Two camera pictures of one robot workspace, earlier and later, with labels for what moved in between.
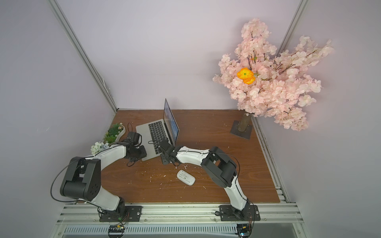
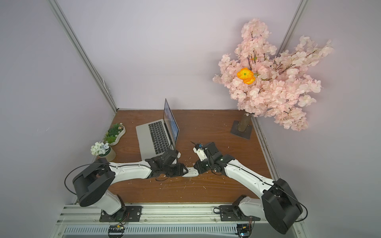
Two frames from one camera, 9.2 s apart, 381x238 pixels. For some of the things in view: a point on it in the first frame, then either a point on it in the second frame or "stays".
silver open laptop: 152,134 stays
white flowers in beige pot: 98,147 stays
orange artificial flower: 247,75 stays
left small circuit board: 116,231 stays
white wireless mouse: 185,177 -> 192,172
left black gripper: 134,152 -> 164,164
